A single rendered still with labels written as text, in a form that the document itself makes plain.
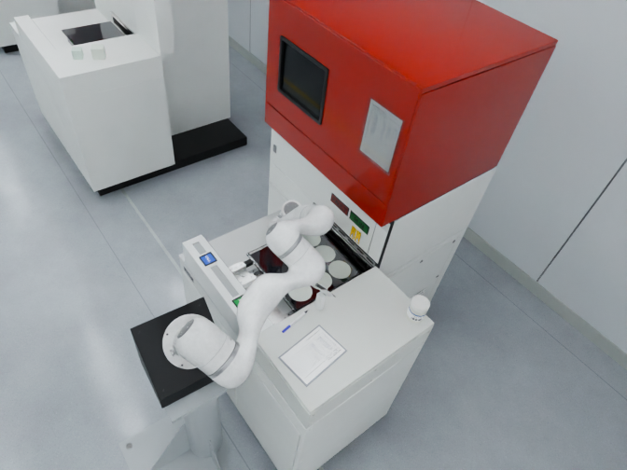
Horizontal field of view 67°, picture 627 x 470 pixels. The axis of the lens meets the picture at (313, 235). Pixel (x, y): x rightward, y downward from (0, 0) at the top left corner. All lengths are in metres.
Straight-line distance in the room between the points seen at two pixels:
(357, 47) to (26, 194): 2.91
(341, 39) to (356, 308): 0.99
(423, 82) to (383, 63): 0.15
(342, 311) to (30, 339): 1.91
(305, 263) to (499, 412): 1.86
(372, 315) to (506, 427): 1.34
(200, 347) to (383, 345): 0.76
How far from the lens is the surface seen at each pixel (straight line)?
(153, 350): 1.76
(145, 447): 2.69
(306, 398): 1.70
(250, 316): 1.40
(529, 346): 3.37
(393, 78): 1.57
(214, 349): 1.36
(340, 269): 2.10
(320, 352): 1.78
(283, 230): 1.45
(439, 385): 2.97
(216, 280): 1.95
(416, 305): 1.86
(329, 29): 1.77
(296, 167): 2.28
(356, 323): 1.87
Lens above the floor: 2.51
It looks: 47 degrees down
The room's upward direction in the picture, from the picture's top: 9 degrees clockwise
